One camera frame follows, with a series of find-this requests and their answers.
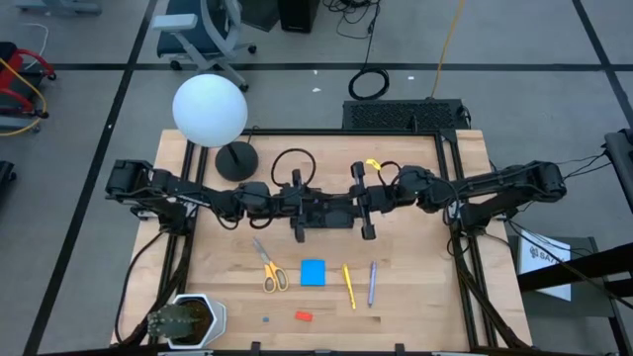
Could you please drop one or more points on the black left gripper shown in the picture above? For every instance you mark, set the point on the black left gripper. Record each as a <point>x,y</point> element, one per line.
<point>297,205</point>

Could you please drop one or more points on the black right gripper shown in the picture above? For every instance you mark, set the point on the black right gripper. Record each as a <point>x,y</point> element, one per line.
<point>381,200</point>

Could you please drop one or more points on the black mesh desk organizer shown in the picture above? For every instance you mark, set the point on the black mesh desk organizer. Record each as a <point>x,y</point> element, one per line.
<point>331,225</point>

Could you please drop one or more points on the blue sticky note pad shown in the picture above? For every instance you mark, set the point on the blue sticky note pad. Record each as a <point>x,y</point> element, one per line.
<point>313,272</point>

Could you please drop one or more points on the yellow pen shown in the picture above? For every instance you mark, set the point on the yellow pen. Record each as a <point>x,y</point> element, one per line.
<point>348,286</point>

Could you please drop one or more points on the purple pen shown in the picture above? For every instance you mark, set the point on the purple pen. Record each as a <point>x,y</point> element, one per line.
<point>372,284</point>

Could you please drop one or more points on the orange eraser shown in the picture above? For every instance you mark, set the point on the orange eraser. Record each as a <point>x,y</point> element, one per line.
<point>303,316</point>

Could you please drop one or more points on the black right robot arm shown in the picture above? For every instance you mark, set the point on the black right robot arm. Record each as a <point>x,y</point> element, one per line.
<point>494,185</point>

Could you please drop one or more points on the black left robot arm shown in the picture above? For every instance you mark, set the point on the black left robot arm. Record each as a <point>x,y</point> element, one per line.
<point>173,185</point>

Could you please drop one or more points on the blue and gray office chair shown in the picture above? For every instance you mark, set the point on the blue and gray office chair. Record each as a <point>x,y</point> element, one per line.
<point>198,29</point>

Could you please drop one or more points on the yellow gripper tag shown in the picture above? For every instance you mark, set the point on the yellow gripper tag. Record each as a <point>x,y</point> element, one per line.
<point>372,163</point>

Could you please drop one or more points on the black computer tower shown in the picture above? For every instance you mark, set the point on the black computer tower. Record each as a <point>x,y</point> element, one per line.
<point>395,115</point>

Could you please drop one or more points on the white globe table lamp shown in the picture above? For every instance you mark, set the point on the white globe table lamp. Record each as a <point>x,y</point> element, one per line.
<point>210,111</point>

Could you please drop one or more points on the cactus in white hexagonal pot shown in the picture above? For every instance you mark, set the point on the cactus in white hexagonal pot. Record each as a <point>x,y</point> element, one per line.
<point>173,321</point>

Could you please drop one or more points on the black box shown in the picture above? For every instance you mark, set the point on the black box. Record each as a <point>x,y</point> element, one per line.
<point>298,15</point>

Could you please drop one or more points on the white paper sign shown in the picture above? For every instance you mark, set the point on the white paper sign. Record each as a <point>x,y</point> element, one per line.
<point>541,242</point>

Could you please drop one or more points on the black metal beam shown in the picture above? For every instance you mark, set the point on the black metal beam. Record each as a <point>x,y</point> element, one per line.
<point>583,264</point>

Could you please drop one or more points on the dark side table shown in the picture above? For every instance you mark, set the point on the dark side table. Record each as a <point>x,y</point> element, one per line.
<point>593,316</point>

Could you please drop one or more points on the gray metal base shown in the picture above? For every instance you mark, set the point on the gray metal base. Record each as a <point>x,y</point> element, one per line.
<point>59,6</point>

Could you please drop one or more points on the red and black cart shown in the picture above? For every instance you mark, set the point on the red and black cart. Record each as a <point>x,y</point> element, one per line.
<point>12,64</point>

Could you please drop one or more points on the black aluminium table frame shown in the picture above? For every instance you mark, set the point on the black aluminium table frame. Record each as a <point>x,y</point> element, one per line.
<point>346,132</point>

